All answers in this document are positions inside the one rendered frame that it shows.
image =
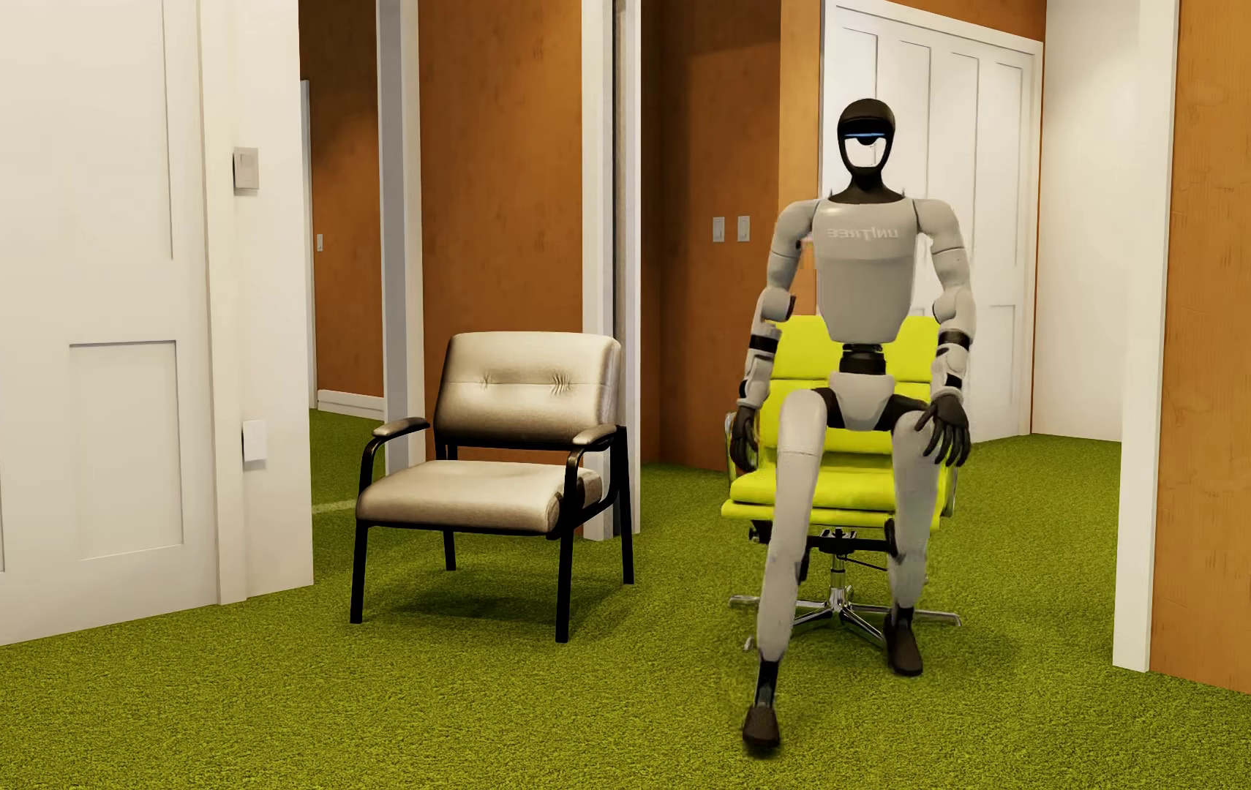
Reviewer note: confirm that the black robot head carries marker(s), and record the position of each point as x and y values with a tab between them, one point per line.
866	126

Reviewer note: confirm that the grey left robot leg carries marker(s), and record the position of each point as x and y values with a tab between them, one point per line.
914	516

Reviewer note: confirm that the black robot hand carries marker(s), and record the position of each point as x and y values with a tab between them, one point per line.
742	437
945	426

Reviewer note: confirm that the beige armchair black frame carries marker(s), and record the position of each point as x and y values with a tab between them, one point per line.
494	488

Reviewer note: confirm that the white wall outlet plate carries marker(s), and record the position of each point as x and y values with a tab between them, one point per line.
255	440

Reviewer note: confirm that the grey robot leg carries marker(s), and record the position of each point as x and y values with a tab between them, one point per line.
914	516
796	516

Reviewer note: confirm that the grey right robot leg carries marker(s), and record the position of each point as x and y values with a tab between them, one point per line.
796	516

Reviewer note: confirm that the grey wall thermostat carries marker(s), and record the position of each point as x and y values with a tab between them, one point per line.
246	169

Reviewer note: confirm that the white double closet door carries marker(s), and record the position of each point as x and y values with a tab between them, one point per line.
993	219

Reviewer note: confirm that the white panelled door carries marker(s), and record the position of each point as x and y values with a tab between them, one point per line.
66	307

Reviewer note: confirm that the grey robot torso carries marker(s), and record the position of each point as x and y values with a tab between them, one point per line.
864	274

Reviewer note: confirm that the yellow office swivel chair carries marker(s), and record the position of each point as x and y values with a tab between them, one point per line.
856	483

